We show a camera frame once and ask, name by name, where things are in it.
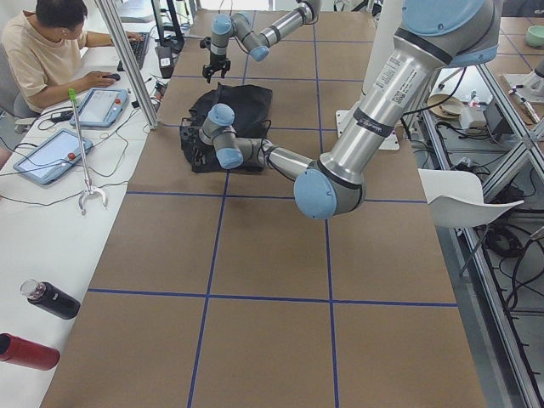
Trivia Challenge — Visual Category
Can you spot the aluminium frame post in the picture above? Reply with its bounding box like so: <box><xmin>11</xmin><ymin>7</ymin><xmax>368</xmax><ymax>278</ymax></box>
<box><xmin>94</xmin><ymin>0</ymin><xmax>158</xmax><ymax>130</ymax></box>

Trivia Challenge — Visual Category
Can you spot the red water bottle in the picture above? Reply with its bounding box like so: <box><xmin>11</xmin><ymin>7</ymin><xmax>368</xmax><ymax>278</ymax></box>
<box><xmin>1</xmin><ymin>333</ymin><xmax>60</xmax><ymax>371</ymax></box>

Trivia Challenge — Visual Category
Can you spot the near blue teach pendant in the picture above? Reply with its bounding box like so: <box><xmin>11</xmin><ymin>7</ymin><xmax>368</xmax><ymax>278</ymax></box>
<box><xmin>13</xmin><ymin>129</ymin><xmax>81</xmax><ymax>186</ymax></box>

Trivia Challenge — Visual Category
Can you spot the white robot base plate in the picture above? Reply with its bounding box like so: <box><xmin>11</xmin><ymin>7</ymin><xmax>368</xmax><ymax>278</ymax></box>
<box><xmin>418</xmin><ymin>168</ymin><xmax>524</xmax><ymax>229</ymax></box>

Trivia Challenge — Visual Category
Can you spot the black water bottle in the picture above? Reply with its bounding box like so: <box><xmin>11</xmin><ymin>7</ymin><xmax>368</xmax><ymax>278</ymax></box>
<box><xmin>20</xmin><ymin>279</ymin><xmax>81</xmax><ymax>320</ymax></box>

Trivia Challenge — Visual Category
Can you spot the far blue teach pendant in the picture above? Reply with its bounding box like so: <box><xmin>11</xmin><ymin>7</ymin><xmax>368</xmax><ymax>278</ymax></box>
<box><xmin>70</xmin><ymin>88</ymin><xmax>128</xmax><ymax>128</ymax></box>

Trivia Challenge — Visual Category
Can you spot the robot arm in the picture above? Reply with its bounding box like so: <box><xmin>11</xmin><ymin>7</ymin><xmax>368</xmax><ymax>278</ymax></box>
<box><xmin>197</xmin><ymin>1</ymin><xmax>502</xmax><ymax>219</ymax></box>
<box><xmin>200</xmin><ymin>0</ymin><xmax>321</xmax><ymax>82</ymax></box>

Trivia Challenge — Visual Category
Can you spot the seated person beige shirt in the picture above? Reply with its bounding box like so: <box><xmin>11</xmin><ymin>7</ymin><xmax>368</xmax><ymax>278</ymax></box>
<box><xmin>2</xmin><ymin>0</ymin><xmax>116</xmax><ymax>114</ymax></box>

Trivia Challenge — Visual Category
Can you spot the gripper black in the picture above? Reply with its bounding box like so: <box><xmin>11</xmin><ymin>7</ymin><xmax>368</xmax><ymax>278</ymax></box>
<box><xmin>202</xmin><ymin>53</ymin><xmax>231</xmax><ymax>82</ymax></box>
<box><xmin>190</xmin><ymin>139</ymin><xmax>213</xmax><ymax>164</ymax></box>

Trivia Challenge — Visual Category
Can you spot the black computer mouse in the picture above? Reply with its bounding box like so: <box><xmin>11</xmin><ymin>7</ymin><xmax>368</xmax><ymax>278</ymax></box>
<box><xmin>104</xmin><ymin>73</ymin><xmax>120</xmax><ymax>81</ymax></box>

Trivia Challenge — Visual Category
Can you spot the metal reacher grabber tool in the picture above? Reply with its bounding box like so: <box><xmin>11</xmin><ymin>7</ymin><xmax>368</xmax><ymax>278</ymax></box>
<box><xmin>68</xmin><ymin>88</ymin><xmax>107</xmax><ymax>216</ymax></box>

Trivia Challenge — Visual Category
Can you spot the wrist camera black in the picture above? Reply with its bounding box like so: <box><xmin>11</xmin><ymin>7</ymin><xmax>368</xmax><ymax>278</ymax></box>
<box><xmin>179</xmin><ymin>125</ymin><xmax>200</xmax><ymax>162</ymax></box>
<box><xmin>200</xmin><ymin>37</ymin><xmax>212</xmax><ymax>50</ymax></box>

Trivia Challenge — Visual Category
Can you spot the black computer keyboard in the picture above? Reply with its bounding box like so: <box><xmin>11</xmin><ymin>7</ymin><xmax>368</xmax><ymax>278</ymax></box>
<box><xmin>129</xmin><ymin>32</ymin><xmax>150</xmax><ymax>69</ymax></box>

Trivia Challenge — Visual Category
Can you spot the black graphic t-shirt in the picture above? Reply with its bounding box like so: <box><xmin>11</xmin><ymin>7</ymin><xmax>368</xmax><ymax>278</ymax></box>
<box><xmin>180</xmin><ymin>83</ymin><xmax>273</xmax><ymax>173</ymax></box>

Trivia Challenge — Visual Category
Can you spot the black power adapter box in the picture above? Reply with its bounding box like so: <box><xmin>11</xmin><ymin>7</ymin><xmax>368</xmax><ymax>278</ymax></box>
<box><xmin>156</xmin><ymin>45</ymin><xmax>174</xmax><ymax>79</ymax></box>

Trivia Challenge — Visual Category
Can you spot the blue teach pendant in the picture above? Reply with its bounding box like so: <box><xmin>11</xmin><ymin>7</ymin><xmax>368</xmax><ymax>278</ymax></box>
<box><xmin>13</xmin><ymin>129</ymin><xmax>81</xmax><ymax>186</ymax></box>
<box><xmin>70</xmin><ymin>88</ymin><xmax>128</xmax><ymax>128</ymax></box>

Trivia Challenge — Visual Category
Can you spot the wooden bowl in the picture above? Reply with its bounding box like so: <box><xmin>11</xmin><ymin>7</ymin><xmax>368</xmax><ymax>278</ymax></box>
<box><xmin>427</xmin><ymin>93</ymin><xmax>464</xmax><ymax>119</ymax></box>

